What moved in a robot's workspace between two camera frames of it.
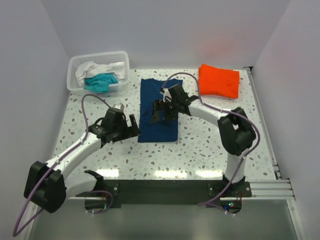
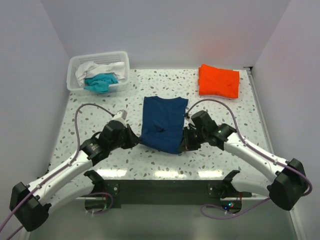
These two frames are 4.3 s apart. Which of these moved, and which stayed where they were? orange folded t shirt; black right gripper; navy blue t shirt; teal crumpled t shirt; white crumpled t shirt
Moved: black right gripper; navy blue t shirt
Stayed: teal crumpled t shirt; orange folded t shirt; white crumpled t shirt
